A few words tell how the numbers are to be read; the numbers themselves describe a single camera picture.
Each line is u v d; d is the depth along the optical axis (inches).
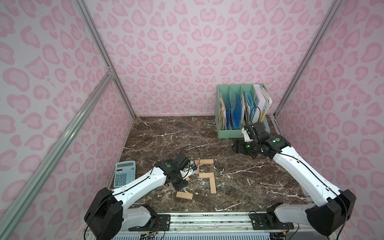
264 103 36.6
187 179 34.4
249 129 23.7
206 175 35.0
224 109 35.3
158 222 28.6
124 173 34.7
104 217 15.7
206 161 37.7
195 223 29.5
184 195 32.4
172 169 23.0
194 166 29.4
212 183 33.1
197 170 35.5
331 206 14.8
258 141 22.4
